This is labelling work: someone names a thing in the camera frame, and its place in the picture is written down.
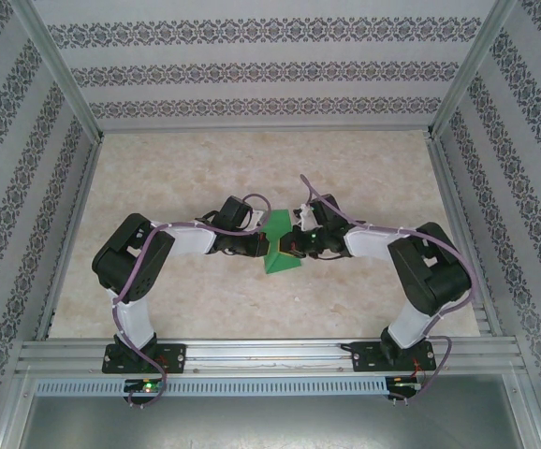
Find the green paper sheet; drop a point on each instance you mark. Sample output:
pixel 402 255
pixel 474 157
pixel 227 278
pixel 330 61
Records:
pixel 282 266

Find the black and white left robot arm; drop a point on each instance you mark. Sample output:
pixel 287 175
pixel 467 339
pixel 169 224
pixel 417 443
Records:
pixel 127 262

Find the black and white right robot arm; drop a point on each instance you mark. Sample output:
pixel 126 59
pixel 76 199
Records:
pixel 427 276

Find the grey sheet metal panel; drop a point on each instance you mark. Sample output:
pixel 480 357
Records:
pixel 270 425

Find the small circuit board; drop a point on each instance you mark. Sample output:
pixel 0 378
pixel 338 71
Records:
pixel 406 384

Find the circuit board with green light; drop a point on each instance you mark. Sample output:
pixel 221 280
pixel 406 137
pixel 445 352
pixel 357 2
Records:
pixel 146 386

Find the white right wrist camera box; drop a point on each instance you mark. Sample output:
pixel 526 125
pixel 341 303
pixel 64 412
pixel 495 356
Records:
pixel 305 216

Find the aluminium rail below patterned wall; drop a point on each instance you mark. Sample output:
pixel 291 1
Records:
pixel 266 128

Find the long aluminium mounting rail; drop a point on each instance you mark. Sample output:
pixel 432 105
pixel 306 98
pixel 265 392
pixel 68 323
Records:
pixel 270 355

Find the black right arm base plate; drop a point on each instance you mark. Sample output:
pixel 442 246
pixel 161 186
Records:
pixel 364 357

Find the aluminium side rail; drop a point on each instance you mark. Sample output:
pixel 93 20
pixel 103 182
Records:
pixel 70 234
pixel 460 224

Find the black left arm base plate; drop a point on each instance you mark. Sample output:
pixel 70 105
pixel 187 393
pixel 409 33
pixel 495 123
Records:
pixel 174 357

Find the aluminium frame post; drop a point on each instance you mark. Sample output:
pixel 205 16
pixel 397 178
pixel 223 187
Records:
pixel 474 70
pixel 60 70

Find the aluminium frame strut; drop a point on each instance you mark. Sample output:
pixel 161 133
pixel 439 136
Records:
pixel 13 411
pixel 525 407

